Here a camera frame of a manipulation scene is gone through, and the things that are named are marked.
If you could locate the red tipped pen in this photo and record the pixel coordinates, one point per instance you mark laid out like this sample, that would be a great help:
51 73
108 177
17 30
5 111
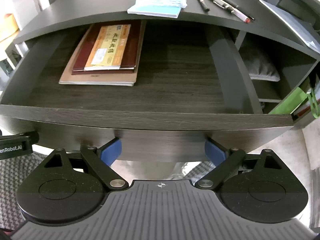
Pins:
241 16

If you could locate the blue notepad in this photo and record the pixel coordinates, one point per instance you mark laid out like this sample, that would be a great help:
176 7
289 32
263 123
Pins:
155 11

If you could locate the document in plastic sleeve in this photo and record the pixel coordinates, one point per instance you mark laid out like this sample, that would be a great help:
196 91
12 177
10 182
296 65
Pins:
287 22

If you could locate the black pen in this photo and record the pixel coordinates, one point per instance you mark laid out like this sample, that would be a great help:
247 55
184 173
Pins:
235 6

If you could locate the silver clip pen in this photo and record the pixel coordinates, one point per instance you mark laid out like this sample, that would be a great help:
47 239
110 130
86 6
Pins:
220 2

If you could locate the orange receipt book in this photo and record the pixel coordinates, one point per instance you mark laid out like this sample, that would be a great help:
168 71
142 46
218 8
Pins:
110 47

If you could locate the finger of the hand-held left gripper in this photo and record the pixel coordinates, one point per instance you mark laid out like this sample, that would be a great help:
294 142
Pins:
32 137

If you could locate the brown kraft notebook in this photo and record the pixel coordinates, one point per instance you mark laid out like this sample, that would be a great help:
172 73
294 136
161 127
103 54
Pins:
100 79

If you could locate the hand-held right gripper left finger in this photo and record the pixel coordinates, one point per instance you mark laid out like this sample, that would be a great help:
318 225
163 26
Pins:
111 152

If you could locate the black marker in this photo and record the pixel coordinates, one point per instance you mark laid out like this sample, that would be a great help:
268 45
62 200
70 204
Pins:
202 2

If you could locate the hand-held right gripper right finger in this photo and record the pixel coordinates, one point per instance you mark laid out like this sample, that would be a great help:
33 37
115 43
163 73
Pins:
215 152

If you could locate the red folders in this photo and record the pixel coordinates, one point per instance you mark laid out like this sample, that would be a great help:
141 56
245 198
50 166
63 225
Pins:
302 110

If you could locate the dark wooden cabinet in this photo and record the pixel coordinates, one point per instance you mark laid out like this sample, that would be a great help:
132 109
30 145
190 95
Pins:
87 2

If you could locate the large dark wooden drawer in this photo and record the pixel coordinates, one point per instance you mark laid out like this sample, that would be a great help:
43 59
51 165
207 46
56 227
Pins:
162 80

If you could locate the maroon book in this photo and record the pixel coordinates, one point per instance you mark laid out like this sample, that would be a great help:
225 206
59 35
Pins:
131 52

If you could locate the green paper bag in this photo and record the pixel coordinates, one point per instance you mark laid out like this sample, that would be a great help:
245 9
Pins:
287 102

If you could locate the glass side table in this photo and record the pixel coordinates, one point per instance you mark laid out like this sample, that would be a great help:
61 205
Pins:
10 57

